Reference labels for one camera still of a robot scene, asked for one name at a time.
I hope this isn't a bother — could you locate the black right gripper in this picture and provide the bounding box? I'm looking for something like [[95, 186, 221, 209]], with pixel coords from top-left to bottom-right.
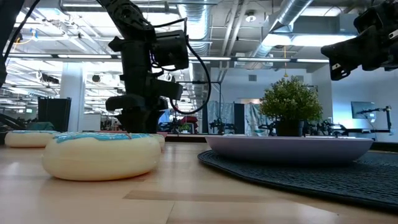
[[320, 24, 398, 82]]

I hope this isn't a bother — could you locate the person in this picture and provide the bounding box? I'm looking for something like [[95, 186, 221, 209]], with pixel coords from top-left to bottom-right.
[[157, 107, 175, 125]]

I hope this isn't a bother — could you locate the potted green plant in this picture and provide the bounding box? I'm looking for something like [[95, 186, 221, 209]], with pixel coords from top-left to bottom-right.
[[259, 76, 324, 138]]

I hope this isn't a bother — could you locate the dark round placemat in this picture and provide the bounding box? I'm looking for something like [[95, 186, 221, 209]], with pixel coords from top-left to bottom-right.
[[197, 149, 398, 214]]

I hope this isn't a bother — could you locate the black left camera cable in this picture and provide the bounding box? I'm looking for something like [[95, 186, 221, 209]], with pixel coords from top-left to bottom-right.
[[154, 17, 212, 115]]

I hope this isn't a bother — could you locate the teal curtain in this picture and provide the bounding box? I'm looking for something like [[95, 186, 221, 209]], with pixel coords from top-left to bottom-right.
[[244, 102, 265, 136], [207, 100, 234, 133]]

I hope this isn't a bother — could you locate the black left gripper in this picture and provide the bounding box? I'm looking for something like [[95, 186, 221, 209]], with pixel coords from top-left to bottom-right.
[[105, 51, 184, 134]]

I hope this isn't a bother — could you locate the white pillar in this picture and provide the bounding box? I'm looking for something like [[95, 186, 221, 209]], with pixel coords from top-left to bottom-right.
[[59, 62, 86, 132]]

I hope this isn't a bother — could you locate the black panel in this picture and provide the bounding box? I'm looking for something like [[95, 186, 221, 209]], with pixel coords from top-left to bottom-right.
[[233, 103, 246, 135]]

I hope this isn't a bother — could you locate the red chair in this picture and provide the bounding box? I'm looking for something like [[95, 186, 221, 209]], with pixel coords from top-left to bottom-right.
[[181, 115, 199, 126]]

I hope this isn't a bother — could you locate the grey wall monitor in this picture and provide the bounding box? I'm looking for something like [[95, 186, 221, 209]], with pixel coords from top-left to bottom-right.
[[350, 101, 377, 121]]

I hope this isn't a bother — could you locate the lavender plate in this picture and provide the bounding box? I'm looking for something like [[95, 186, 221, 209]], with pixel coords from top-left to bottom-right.
[[204, 134, 374, 166]]

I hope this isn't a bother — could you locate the teal seat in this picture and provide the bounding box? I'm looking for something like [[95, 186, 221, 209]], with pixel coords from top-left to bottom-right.
[[26, 121, 55, 131]]

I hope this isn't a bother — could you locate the yellow hanging cord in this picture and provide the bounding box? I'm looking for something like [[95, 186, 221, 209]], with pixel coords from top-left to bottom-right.
[[282, 45, 289, 78]]

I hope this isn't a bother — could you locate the silver ventilation duct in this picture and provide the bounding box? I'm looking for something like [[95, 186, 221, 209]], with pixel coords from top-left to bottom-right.
[[248, 0, 315, 60], [177, 0, 213, 82]]

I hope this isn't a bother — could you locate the black cabinet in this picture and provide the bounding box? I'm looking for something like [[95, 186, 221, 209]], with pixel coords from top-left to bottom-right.
[[37, 96, 72, 133]]

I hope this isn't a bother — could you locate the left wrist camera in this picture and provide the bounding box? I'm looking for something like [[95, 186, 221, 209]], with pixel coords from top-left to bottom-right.
[[151, 30, 190, 70]]

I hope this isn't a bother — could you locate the large cream donut blue icing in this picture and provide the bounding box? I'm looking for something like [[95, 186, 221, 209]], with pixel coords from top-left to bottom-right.
[[4, 129, 60, 149], [150, 133, 166, 149], [42, 131, 162, 182]]

